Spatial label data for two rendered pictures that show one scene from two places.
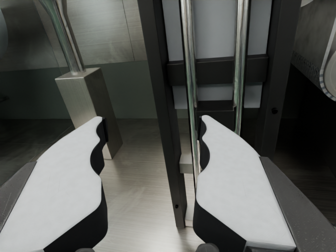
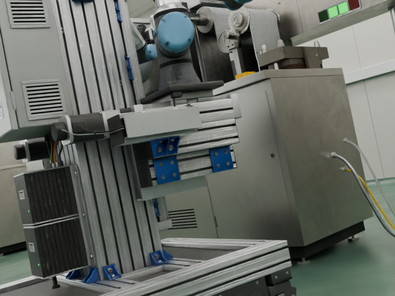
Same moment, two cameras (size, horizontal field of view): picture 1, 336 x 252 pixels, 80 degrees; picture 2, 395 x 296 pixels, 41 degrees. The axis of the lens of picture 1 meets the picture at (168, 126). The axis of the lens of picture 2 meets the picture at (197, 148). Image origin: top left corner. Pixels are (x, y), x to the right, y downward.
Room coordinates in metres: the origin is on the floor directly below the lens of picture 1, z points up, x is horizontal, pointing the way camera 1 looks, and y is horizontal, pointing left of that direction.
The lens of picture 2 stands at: (-2.29, -1.48, 0.54)
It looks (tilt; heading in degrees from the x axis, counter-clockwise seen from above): 2 degrees up; 29
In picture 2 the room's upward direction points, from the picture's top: 11 degrees counter-clockwise
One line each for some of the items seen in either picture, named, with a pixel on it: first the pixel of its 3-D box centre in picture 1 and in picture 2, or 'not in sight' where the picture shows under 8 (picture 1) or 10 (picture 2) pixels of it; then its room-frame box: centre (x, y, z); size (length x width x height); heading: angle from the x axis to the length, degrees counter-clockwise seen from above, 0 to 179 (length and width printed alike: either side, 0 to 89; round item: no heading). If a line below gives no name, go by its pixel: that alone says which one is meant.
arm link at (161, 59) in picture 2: not in sight; (171, 44); (-0.69, -0.55, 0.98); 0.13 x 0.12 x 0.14; 37
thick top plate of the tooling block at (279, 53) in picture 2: not in sight; (294, 56); (0.36, -0.66, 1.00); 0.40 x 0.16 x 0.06; 163
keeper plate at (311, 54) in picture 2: not in sight; (311, 58); (0.35, -0.75, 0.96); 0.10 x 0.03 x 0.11; 163
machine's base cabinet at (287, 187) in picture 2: not in sight; (164, 189); (0.58, 0.45, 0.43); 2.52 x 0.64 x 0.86; 73
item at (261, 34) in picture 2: not in sight; (267, 42); (0.35, -0.53, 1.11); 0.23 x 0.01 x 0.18; 163
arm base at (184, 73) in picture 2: not in sight; (177, 76); (-0.68, -0.55, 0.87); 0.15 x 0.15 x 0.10
